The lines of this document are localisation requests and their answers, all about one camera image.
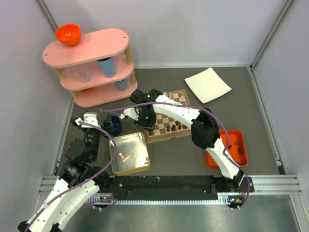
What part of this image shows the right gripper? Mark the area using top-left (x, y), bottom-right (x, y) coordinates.
top-left (134, 110), bottom-right (156, 132)

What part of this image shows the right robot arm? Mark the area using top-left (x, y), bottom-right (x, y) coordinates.
top-left (123, 89), bottom-right (245, 191)

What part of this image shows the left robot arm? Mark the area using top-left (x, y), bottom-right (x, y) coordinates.
top-left (18, 113), bottom-right (110, 232)

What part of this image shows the wooden chess board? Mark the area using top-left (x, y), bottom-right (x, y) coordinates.
top-left (143, 89), bottom-right (191, 144)

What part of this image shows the light piece lying in tin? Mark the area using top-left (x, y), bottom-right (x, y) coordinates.
top-left (122, 153), bottom-right (134, 162)

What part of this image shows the square metal tin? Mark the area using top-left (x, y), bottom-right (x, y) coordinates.
top-left (109, 132), bottom-right (151, 176)

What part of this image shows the dark piece in tin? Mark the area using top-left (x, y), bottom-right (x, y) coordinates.
top-left (144, 157), bottom-right (150, 165)

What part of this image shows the small blue cup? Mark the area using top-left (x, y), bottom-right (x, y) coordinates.
top-left (115, 79), bottom-right (127, 91)

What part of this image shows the orange bowl under shelf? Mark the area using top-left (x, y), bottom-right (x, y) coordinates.
top-left (81, 87), bottom-right (94, 93)

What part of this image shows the clear drinking glass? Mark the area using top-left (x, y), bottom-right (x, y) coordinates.
top-left (73, 63), bottom-right (93, 83)

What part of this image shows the pink three-tier shelf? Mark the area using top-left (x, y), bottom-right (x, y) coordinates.
top-left (42, 29), bottom-right (138, 108)

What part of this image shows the tall blue cup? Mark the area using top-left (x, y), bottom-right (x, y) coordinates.
top-left (97, 57), bottom-right (116, 78)

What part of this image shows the white square plate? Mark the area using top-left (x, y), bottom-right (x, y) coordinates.
top-left (185, 68), bottom-right (232, 103)

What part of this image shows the orange plastic tray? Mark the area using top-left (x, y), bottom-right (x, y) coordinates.
top-left (205, 130), bottom-right (248, 169)

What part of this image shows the orange bowl on shelf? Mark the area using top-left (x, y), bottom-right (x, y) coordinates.
top-left (55, 24), bottom-right (82, 46)

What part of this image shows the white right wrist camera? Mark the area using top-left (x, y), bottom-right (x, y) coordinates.
top-left (119, 107), bottom-right (139, 121)

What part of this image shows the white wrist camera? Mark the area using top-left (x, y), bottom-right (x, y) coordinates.
top-left (119, 107), bottom-right (139, 121)
top-left (72, 112), bottom-right (100, 128)

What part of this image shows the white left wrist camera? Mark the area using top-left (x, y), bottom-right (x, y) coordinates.
top-left (72, 112), bottom-right (100, 128)

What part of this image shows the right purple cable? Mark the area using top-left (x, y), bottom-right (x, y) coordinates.
top-left (99, 102), bottom-right (251, 210)

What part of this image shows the purple cable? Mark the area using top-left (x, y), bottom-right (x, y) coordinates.
top-left (99, 102), bottom-right (251, 210)
top-left (24, 121), bottom-right (118, 232)

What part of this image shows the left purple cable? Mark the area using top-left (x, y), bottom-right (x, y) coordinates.
top-left (24, 121), bottom-right (118, 232)

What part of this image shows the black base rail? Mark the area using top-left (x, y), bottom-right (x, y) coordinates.
top-left (111, 175), bottom-right (254, 201)

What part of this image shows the white cable duct strip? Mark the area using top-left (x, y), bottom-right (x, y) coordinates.
top-left (85, 195), bottom-right (242, 205)

